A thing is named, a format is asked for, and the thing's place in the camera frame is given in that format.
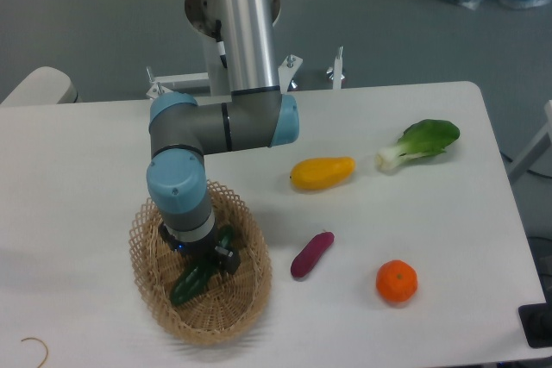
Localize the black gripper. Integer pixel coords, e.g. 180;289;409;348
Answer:
158;223;241;275

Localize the green cucumber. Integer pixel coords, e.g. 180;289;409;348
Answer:
169;225;238;307

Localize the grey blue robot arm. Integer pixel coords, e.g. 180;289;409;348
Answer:
146;0;299;273

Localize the woven wicker basket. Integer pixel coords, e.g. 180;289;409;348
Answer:
129;182;272;346

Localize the purple sweet potato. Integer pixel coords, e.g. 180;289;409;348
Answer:
290;231;335;279

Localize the yellow mango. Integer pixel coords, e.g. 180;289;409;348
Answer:
290;157;356;190

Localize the orange tangerine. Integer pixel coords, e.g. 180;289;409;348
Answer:
376;259;418;303

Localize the tan rubber band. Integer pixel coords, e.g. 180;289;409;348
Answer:
20;337;50;366

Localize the green bok choy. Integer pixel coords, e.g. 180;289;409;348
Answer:
375;119;461;172

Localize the white chair armrest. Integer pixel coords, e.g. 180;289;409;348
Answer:
1;66;82;108

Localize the black device at edge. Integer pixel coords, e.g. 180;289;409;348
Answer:
518;303;551;348

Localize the black pedestal cable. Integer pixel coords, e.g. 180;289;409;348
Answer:
214;19;229;71

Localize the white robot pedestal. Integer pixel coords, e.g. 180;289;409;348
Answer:
147;0;346;100

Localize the white table leg frame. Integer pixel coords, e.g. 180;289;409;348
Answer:
506;100;551;184

